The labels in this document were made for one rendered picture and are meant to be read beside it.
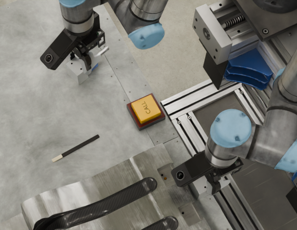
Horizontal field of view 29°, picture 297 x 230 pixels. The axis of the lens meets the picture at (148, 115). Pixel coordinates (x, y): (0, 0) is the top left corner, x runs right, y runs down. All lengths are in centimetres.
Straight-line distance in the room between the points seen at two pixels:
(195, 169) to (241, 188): 85
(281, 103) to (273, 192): 100
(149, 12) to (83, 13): 19
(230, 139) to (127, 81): 56
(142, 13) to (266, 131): 35
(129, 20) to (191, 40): 139
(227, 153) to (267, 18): 43
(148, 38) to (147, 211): 42
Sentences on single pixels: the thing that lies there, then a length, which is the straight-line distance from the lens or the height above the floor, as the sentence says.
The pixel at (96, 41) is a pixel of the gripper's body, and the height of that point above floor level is 97.
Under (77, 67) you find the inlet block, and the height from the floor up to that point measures 85.
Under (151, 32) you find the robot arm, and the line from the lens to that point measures 124.
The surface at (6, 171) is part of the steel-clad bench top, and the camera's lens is 154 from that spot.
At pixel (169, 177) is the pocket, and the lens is 144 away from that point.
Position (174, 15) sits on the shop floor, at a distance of 270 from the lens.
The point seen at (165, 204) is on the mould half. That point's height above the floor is 89.
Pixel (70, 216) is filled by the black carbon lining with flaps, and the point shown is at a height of 91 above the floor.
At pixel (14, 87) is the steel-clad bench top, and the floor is 80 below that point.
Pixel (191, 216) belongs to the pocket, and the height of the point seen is 86.
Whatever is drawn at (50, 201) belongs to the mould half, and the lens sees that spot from 136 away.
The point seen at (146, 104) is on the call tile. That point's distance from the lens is 154.
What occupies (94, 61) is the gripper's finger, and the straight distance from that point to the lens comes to 154.
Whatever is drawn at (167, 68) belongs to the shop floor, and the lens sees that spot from 255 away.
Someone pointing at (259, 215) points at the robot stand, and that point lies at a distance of 213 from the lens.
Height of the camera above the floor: 223
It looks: 66 degrees down
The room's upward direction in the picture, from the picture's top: 4 degrees clockwise
